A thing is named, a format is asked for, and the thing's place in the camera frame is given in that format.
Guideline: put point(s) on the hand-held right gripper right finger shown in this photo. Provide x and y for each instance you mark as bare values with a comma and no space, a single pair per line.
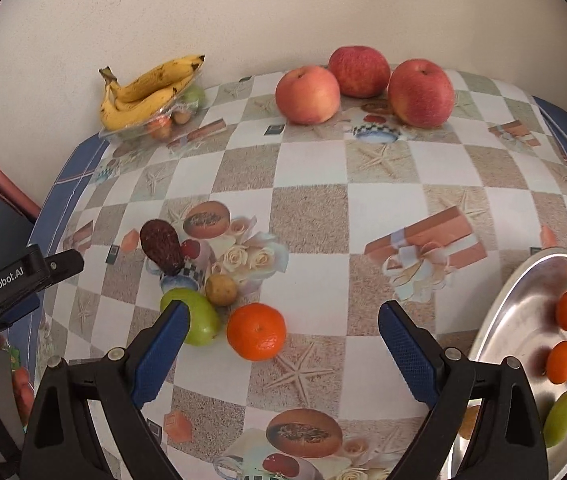
408,355

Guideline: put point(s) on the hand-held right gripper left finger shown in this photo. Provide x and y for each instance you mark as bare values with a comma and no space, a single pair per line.
161,355

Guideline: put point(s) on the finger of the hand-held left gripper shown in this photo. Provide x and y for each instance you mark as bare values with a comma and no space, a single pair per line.
66,265

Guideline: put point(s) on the round steel basin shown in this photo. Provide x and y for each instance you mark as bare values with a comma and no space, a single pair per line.
523,320

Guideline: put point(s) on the large green jujube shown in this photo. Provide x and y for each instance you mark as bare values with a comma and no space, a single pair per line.
562,419

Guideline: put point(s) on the small green jujube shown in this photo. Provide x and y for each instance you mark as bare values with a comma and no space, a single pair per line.
201,320

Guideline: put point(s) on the dark dried date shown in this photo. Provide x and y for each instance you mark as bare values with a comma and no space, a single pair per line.
161,247

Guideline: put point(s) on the pink flat board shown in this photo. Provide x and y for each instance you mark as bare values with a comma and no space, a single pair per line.
8,185

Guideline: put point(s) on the clear plastic fruit tray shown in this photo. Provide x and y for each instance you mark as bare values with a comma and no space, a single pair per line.
128,134

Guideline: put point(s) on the red-orange fruit in tray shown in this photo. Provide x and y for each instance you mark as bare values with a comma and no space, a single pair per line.
159,127

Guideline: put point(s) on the yellow banana bunch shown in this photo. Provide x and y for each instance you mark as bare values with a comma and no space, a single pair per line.
138,110

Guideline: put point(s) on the checkered printed tablecloth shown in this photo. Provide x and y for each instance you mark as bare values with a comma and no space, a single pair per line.
313,165

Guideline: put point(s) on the red apple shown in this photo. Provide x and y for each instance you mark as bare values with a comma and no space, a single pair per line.
358,71
421,92

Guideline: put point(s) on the pale pink apple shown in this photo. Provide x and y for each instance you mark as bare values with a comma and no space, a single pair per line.
307,95

